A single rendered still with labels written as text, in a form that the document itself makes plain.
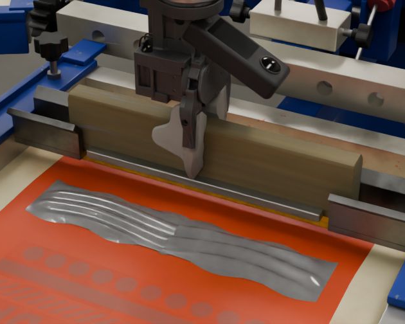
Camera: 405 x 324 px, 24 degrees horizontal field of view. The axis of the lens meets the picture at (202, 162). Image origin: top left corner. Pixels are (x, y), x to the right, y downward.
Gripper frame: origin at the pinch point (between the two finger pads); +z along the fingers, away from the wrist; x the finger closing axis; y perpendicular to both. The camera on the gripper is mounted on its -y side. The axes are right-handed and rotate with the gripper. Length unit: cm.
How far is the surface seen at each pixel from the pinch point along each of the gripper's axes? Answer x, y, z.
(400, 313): 13.4, -26.9, 1.9
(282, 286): 11.2, -14.1, 5.1
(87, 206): 8.6, 11.2, 4.6
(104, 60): -182, 130, 101
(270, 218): 0.7, -8.3, 5.4
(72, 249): 15.3, 9.0, 5.4
